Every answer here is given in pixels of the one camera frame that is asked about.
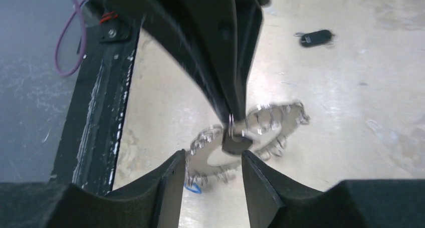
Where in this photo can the blue plastic key tag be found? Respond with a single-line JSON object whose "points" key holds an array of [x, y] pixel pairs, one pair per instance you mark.
{"points": [[193, 188]]}

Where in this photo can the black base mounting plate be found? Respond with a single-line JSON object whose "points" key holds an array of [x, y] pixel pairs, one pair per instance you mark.
{"points": [[88, 150]]}

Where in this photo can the black plastic key tag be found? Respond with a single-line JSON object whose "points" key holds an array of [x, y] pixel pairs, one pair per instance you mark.
{"points": [[317, 38]]}

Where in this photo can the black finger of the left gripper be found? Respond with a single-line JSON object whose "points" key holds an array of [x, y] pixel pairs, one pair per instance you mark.
{"points": [[178, 36], [226, 34]]}

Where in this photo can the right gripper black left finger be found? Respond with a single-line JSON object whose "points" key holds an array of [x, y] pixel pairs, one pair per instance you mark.
{"points": [[153, 200]]}

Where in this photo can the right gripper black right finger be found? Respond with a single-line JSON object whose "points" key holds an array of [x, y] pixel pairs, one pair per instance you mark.
{"points": [[275, 200]]}

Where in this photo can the large keyring with keys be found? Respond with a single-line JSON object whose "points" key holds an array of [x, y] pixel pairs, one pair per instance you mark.
{"points": [[217, 150]]}

